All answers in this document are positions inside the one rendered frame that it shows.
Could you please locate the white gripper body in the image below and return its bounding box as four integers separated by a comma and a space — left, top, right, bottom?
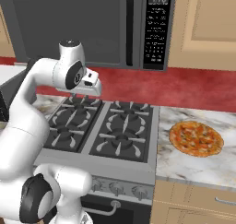
71, 78, 103, 98

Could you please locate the grey microwave door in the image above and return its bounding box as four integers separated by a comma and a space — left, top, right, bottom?
0, 0, 144, 70

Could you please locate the grey microwave oven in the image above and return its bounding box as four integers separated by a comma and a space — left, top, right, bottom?
0, 0, 178, 72

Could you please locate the black oven door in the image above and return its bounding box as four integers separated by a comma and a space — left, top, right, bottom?
80, 194, 153, 224

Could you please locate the beige base cupboard door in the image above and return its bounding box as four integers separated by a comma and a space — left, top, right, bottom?
149, 206, 236, 224

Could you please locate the grey stove with black hob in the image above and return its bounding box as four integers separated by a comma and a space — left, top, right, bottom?
32, 93, 161, 224

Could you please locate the grey stove knob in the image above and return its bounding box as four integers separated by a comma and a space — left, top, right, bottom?
91, 178, 104, 192
131, 184, 148, 202
109, 182, 124, 197

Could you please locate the round pizza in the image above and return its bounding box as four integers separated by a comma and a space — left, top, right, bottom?
169, 120, 225, 159

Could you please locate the beige drawer front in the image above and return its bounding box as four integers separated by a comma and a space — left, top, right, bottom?
151, 179, 236, 218

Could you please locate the black microwave door handle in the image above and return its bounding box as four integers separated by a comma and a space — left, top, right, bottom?
125, 0, 136, 67

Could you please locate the beige wall cupboard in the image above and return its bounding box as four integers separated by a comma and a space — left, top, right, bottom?
0, 6, 17, 59

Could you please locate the grey oven door handle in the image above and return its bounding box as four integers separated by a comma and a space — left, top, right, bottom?
82, 199, 123, 218

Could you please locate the beige wall cupboard door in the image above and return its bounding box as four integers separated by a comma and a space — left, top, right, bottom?
167, 0, 236, 72

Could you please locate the grey drawer handle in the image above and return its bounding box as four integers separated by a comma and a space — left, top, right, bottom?
214, 196, 236, 207

